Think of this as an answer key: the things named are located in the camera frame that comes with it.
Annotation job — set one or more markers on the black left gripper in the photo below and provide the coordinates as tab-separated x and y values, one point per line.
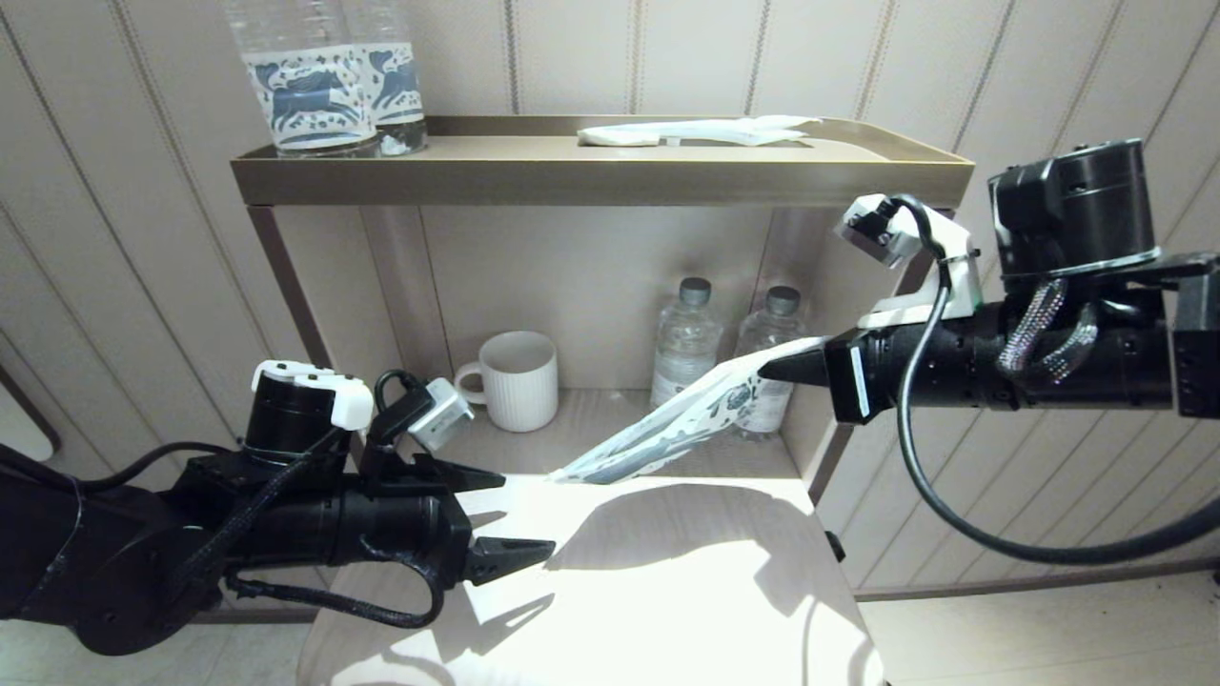
443	534

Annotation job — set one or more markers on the white packet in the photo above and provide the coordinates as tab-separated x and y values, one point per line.
734	131

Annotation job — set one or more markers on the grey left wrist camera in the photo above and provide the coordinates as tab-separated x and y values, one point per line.
438	414

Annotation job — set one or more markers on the white folded sachet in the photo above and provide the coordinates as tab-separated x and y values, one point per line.
617	138

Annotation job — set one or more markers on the white pouch blue horse print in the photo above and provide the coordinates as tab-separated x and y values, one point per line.
686	419

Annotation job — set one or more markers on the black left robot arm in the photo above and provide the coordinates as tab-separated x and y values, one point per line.
191	534

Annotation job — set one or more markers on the small capped water bottle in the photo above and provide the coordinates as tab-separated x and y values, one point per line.
767	329
684	343

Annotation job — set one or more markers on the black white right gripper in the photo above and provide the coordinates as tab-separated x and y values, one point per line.
886	333

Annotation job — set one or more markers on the beige wooden shelf unit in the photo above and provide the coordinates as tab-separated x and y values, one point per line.
591	181

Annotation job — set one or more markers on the large horse-label water bottle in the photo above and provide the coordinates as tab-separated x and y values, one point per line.
310	95
400	86

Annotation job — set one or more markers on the white ribbed mug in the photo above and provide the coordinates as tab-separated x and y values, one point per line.
519	386

